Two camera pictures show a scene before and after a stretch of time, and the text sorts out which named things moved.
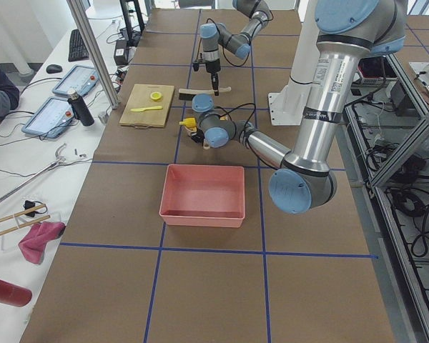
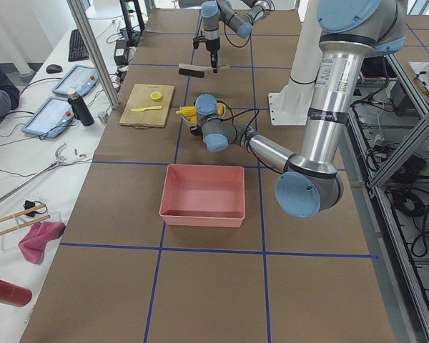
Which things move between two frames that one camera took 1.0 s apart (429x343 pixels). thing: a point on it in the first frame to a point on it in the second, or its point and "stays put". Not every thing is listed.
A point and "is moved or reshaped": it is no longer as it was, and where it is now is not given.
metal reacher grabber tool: (59, 160) stays put
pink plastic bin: (204, 196) stays put
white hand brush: (188, 93) to (194, 70)
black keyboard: (78, 49) stays put
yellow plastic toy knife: (143, 109) stays put
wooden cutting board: (147, 106) stays put
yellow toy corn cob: (189, 122) to (189, 112)
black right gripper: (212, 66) to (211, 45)
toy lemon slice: (156, 96) stays put
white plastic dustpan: (212, 120) is moved or reshaped
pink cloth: (33, 245) stays put
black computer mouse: (53, 68) stays put
